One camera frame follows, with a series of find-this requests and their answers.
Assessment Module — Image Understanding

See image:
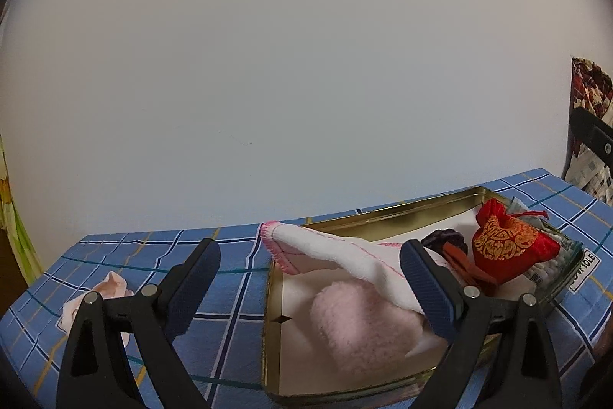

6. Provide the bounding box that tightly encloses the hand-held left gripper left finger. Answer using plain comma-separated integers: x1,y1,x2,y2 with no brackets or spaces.
55,238,222,409

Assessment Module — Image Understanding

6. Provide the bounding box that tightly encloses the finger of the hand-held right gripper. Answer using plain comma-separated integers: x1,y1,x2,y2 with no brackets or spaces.
570,106,613,172

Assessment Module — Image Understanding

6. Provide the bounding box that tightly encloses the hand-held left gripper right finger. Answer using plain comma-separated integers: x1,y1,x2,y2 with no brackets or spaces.
399,239,563,409

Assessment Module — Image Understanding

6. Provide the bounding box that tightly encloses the pink fluffy plush cloth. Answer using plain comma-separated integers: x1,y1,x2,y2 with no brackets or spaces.
310,282,432,374

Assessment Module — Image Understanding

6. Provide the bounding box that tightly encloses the gold metal tin box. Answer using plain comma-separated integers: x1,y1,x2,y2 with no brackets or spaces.
261,186,585,405

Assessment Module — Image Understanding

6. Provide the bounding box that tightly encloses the red embroidered drawstring pouch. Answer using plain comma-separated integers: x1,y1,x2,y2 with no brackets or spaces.
472,198,561,285

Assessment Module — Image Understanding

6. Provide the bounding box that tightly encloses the white towel with pink edge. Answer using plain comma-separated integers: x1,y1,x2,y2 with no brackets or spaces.
260,221,448,350

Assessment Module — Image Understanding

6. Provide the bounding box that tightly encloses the orange brown hair clip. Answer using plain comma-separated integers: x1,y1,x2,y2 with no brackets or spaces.
441,242,499,297

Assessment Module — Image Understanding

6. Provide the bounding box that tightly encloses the blue plaid bedsheet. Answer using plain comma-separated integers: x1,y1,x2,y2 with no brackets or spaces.
0,168,613,409

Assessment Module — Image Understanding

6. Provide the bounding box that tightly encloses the red white patterned cloth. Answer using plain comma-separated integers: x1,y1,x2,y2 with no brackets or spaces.
562,57,613,204

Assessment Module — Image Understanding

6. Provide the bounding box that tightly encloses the dark purple hair scrunchie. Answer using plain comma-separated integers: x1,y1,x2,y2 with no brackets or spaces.
420,229,467,256

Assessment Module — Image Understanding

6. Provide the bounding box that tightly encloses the light pink cloth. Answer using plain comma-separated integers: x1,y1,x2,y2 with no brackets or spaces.
60,271,136,347

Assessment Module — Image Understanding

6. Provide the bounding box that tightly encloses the green yellow floral cloth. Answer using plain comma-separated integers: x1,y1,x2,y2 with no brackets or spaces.
0,136,44,290

